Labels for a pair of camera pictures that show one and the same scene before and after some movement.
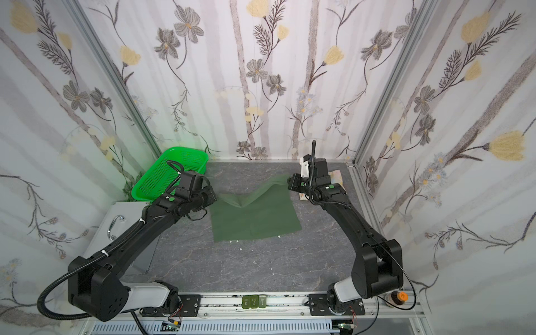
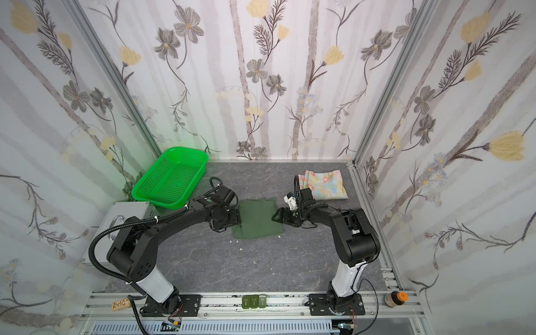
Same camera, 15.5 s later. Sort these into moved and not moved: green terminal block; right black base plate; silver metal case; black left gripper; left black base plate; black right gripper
Moved: black right gripper; black left gripper
Not moved: green terminal block; left black base plate; right black base plate; silver metal case
